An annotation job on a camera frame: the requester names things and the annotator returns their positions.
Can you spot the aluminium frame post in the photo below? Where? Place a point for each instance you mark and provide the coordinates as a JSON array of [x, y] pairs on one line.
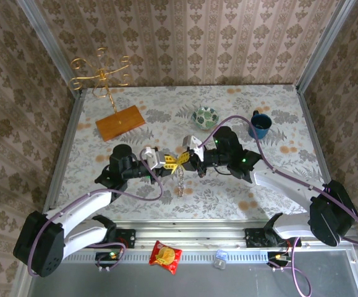
[[324, 43], [45, 40]]

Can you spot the slotted metal duct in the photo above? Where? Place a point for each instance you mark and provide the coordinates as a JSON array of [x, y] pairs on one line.
[[197, 256]]

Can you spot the floral tablecloth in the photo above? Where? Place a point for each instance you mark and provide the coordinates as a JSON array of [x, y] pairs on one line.
[[166, 102]]

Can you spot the left black control box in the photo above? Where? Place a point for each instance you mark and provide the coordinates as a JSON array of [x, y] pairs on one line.
[[104, 256]]

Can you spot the aluminium table side rail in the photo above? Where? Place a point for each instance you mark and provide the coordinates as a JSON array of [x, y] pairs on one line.
[[316, 139], [67, 142]]

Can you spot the grey metal tray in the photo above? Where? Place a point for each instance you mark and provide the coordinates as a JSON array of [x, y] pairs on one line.
[[197, 281]]

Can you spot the blue mug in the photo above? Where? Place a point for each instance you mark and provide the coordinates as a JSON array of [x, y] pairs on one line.
[[259, 127]]

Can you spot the leaf pattern bowl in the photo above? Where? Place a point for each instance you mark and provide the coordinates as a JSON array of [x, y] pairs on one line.
[[205, 118]]

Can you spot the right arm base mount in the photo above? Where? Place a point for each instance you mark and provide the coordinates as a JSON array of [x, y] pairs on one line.
[[254, 238]]

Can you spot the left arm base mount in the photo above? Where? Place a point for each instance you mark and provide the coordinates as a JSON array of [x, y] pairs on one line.
[[126, 238]]

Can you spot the red snack packet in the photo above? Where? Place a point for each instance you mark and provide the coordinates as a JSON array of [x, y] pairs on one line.
[[165, 256]]

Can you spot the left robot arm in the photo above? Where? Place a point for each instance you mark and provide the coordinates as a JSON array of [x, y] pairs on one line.
[[42, 244]]

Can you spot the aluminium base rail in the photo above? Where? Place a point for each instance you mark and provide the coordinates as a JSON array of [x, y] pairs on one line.
[[191, 235]]

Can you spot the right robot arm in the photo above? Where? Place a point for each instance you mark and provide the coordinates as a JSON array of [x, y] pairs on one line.
[[330, 213]]

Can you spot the right black control box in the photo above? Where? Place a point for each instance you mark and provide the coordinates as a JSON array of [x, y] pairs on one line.
[[274, 256]]

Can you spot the black control box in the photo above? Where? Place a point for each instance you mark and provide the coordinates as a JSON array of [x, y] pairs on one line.
[[274, 256], [104, 256]]

